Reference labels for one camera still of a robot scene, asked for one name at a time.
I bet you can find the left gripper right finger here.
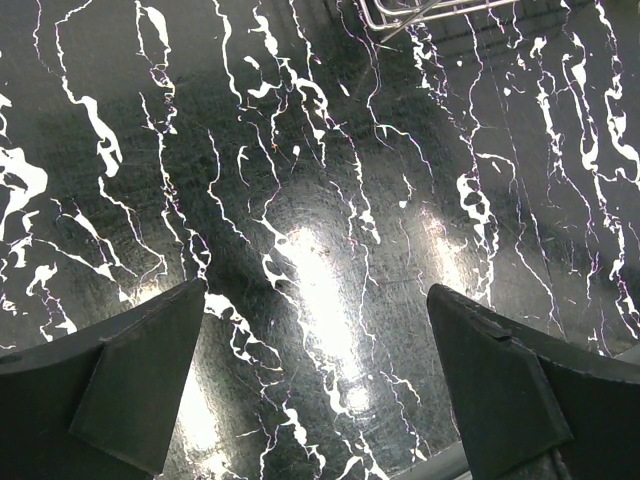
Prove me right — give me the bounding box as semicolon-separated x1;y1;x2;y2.
427;284;639;479

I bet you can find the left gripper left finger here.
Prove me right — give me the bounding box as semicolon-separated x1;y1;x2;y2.
1;279;204;479

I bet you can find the metal wire dish rack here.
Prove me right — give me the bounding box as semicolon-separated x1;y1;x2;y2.
358;0;514;32

